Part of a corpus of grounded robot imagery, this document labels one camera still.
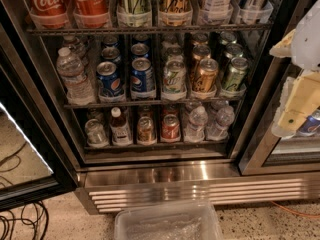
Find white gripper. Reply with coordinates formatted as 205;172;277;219
269;29;320;138

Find orange soda can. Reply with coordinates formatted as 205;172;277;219
190;44;211;80
192;58;218;93

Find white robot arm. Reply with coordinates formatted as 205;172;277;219
269;0;320;138

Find Pepsi can right compartment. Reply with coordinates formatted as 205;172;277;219
298;109;320;136

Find front green soda can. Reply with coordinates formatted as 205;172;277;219
222;57;249;92

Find green soda can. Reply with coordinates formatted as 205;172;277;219
222;57;249;92
220;43;244;71

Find white can top shelf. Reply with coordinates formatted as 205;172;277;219
198;0;233;25

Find water bottle bottom middle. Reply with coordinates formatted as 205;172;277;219
184;106;208;143

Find water bottle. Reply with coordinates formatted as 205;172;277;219
207;106;235;141
184;106;208;143

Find front white green can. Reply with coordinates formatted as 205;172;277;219
163;60;186;93

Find white green can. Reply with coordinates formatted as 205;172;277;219
165;47;184;61
163;60;186;93

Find red can bottom shelf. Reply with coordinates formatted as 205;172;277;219
161;114;180;140

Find front right Pepsi can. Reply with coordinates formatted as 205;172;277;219
131;57;155;93

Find pepsi can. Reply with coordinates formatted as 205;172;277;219
131;57;155;93
101;47;121;65
131;43;150;59
96;61;123;97

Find orange can bottom shelf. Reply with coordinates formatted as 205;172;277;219
137;116;155;142

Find green tall can top shelf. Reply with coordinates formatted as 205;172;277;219
117;0;151;27

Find front left Pepsi can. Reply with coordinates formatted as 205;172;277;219
96;61;123;97

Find front water bottle middle shelf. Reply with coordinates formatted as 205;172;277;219
56;47;96;105

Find water bottle shelf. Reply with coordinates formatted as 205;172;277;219
62;35;89;66
56;47;96;105

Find right Coca-Cola can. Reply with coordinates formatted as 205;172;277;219
74;0;108;28

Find coca-cola can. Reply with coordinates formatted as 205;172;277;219
31;0;68;29
74;0;108;28

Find rear water bottle middle shelf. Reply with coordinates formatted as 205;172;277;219
62;35;89;66

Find left Coca-Cola can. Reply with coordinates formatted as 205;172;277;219
31;0;68;29

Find open fridge glass door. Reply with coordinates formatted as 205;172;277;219
0;5;76;211

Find water bottle bottom right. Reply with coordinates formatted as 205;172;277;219
207;106;235;141

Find clear plastic bin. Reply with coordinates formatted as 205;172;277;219
114;200;224;240

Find brown juice bottle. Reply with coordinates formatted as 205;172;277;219
110;107;132;146

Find clear bottle bottom left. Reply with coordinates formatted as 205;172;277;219
85;119;109;148

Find orange cable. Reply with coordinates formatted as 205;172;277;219
270;201;320;219

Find black cables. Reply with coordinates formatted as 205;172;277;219
0;140;50;240

